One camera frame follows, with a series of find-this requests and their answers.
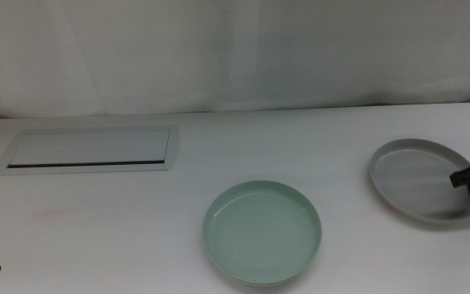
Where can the green shallow bowl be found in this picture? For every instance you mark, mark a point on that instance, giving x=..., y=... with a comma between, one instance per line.
x=259, y=232

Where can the grey shallow bowl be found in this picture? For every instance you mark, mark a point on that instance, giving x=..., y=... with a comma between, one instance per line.
x=414, y=179

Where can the white fabric backdrop curtain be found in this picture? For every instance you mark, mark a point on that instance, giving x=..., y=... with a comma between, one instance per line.
x=259, y=49

